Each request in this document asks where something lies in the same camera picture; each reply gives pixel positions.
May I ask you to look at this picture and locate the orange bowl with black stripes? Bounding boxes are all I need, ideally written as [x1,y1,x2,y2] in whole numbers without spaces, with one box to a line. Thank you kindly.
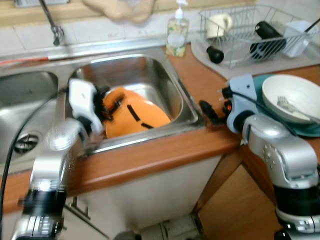
[102,86,172,140]

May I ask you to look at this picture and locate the silver fork patterned handle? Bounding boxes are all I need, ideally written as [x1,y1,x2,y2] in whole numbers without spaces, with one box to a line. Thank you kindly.
[276,96,320,123]

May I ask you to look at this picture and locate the cream white bowl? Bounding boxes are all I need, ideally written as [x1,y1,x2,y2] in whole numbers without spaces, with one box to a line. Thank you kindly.
[262,74,320,124]

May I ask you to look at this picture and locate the teal plate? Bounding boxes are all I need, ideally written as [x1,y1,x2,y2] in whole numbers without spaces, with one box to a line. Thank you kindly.
[252,74,320,138]

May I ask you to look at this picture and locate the grey drying mat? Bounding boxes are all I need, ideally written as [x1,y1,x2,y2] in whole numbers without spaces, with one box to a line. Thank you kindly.
[191,39,320,81]

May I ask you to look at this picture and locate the stainless steel double sink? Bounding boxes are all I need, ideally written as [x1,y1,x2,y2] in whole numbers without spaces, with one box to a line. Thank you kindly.
[0,35,207,173]

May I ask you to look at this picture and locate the small black cup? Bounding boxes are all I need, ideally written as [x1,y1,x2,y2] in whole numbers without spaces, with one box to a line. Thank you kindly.
[206,45,225,64]

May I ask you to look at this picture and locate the clear soap pump bottle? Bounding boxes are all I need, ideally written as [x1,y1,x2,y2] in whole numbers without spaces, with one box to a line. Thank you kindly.
[166,0,190,57]

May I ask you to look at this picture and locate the cream mug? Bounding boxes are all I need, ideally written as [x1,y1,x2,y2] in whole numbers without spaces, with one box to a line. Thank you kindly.
[206,13,233,40]

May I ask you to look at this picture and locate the metal faucet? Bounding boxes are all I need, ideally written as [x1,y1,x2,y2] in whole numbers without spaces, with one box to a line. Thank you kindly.
[37,0,66,47]

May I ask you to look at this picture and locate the black bottle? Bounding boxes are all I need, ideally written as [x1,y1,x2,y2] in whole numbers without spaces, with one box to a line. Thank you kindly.
[249,21,288,62]

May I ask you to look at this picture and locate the metal sink drain strainer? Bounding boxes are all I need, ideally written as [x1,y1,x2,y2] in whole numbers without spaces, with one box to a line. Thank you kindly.
[14,131,41,155]

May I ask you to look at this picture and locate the brown wooden cabinet door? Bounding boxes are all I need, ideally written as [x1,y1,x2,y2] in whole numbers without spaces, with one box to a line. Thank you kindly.
[197,150,281,240]

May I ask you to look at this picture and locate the beige cloth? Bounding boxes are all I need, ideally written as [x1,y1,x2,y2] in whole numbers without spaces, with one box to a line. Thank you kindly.
[82,0,158,23]

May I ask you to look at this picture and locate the white cabinet front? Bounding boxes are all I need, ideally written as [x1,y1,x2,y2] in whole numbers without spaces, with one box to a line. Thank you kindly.
[65,155,223,240]

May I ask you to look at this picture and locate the white plastic utensil holder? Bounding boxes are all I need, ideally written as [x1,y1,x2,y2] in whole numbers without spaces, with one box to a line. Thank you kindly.
[281,20,313,58]

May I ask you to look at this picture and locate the thin black utensil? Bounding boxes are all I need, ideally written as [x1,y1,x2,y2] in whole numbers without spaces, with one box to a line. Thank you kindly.
[304,19,320,33]

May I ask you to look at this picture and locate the white ribbed box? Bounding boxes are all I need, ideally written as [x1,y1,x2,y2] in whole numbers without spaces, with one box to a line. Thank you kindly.
[14,0,70,8]

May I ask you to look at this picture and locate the grey robot foot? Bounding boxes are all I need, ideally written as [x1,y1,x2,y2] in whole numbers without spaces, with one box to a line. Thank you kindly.
[112,214,206,240]

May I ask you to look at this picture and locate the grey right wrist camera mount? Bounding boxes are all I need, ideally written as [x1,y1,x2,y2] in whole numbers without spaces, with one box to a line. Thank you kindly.
[227,74,259,134]

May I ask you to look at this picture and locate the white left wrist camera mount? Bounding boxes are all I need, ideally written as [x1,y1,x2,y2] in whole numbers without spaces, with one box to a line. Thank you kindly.
[68,78,105,135]

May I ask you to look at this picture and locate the metal wire dish rack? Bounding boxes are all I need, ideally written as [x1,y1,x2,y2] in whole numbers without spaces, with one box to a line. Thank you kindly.
[199,5,320,70]

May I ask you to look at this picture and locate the metal cabinet handle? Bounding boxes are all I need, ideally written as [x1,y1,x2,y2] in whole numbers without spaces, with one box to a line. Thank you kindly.
[64,196,93,222]

